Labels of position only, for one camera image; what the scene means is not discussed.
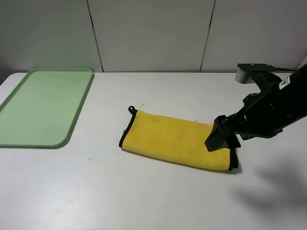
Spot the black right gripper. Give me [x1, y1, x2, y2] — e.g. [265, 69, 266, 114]
[204, 64, 288, 152]

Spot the yellow towel with black trim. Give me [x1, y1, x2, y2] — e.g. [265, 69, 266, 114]
[119, 106, 239, 171]

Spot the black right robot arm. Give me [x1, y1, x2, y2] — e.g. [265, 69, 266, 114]
[205, 64, 307, 151]

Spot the green plastic tray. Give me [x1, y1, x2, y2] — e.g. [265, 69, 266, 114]
[0, 69, 94, 149]

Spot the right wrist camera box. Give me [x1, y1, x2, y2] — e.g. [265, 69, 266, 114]
[235, 68, 254, 84]

